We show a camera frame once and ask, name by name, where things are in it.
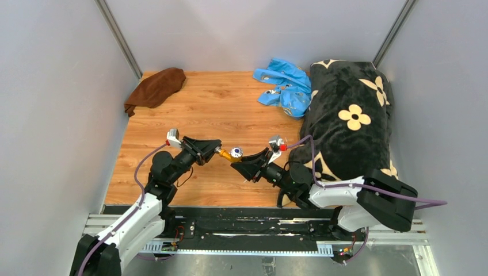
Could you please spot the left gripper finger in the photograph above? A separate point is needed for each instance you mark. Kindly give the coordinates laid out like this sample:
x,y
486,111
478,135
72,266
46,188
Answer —
x,y
207,155
196,147

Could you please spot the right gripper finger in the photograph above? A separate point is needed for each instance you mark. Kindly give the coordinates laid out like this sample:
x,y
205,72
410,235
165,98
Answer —
x,y
250,171
259,159

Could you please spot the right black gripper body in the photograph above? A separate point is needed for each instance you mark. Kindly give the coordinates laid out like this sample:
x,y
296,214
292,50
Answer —
x,y
266,165

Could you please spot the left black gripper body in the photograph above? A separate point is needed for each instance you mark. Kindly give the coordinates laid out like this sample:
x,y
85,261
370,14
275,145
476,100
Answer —
x,y
191,156

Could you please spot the yellow brass water faucet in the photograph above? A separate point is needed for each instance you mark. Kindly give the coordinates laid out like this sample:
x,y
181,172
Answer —
x,y
233,155

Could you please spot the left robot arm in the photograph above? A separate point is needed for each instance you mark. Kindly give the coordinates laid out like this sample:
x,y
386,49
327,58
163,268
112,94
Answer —
x,y
111,250

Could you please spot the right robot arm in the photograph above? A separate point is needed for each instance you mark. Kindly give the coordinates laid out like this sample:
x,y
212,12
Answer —
x,y
365,201

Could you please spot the blue plastic bag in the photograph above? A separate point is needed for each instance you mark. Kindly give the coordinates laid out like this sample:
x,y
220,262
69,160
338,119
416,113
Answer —
x,y
292,87

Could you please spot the brown cloth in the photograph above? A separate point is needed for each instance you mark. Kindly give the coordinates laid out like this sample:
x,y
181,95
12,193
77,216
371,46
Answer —
x,y
155,90

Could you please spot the black floral blanket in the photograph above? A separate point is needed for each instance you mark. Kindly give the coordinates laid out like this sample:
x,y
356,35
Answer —
x,y
350,121

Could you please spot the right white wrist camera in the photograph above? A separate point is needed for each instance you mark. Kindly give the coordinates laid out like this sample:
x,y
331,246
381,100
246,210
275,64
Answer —
x,y
277,146

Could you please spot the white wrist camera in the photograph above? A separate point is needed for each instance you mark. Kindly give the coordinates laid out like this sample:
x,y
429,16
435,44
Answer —
x,y
172,139
277,146

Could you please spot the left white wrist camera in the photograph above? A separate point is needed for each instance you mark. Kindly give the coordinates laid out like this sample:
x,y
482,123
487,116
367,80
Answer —
x,y
172,139

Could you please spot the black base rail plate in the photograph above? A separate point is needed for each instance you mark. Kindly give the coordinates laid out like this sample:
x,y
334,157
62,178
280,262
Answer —
x,y
326,214

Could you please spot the aluminium frame rail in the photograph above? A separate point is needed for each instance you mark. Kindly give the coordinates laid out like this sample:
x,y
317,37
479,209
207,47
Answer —
x,y
267,236

